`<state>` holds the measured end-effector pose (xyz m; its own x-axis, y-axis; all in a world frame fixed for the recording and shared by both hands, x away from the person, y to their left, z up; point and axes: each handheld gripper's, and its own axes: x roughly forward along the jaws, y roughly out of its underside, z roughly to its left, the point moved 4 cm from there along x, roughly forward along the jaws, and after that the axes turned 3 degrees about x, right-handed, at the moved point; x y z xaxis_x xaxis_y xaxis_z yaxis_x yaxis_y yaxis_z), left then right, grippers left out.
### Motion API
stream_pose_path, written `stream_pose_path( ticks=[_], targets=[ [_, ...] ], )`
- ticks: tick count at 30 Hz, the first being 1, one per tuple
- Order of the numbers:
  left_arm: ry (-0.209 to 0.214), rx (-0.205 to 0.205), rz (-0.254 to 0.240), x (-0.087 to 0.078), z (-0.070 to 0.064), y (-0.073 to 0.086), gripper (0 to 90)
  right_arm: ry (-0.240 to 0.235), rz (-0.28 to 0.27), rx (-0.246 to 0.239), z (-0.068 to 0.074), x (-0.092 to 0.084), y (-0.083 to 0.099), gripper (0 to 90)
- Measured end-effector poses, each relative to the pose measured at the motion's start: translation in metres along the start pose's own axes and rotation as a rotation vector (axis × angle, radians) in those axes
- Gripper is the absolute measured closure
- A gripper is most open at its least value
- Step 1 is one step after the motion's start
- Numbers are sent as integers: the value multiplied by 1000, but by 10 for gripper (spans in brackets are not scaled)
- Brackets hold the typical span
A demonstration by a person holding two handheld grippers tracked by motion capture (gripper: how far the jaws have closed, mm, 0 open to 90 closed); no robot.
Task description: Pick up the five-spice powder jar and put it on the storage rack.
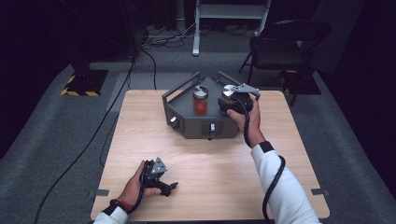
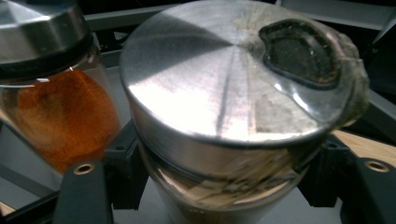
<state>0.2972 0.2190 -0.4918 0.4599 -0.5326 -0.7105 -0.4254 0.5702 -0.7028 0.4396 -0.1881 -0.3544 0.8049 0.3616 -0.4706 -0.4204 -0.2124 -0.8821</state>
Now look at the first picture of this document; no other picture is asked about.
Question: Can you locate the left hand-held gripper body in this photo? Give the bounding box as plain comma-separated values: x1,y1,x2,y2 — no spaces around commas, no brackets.
140,156,169,189

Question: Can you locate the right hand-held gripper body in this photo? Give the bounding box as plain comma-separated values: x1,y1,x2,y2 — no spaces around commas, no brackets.
229,82,262,115

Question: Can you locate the grey corner shelf rack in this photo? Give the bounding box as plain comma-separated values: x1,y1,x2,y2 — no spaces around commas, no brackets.
161,71,262,141

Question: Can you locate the person's left hand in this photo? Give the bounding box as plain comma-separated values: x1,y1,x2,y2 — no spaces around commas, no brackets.
118,160,163,209

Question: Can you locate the person's right hand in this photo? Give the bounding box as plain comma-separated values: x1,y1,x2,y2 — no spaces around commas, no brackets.
226,92,266,148

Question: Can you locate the black folding chair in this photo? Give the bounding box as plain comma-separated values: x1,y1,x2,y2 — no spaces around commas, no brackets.
238,19,332,107

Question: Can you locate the black stand with striped base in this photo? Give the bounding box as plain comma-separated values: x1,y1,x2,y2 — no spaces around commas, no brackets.
61,46,109,97
279,69,322,95

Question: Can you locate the white metal stand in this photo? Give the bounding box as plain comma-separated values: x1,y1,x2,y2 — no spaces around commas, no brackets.
191,0,272,57

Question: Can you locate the left hand-held gripper cable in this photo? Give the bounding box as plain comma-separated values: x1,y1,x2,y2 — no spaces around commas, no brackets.
126,165,149,215

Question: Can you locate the hand-held gripper cable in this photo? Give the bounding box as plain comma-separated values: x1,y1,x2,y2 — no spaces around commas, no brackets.
233,96,287,224
126,165,149,215

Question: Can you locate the orange cord bracelet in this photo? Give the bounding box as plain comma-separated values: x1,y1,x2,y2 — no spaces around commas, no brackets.
117,198,134,212

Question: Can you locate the black bead bracelet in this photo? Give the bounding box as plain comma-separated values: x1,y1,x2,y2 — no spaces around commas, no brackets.
108,200,128,215

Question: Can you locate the thin black floor cable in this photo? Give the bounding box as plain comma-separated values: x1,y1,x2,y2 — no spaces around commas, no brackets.
99,114,120,169

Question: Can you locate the long black floor cable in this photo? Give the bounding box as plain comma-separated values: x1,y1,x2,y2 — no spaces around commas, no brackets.
33,55,137,224

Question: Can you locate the bundle of floor cables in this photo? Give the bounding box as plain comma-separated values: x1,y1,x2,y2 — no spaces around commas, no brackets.
141,21,202,49

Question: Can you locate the right hand-held gripper cable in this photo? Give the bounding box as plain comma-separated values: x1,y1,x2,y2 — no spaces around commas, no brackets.
233,96,287,224

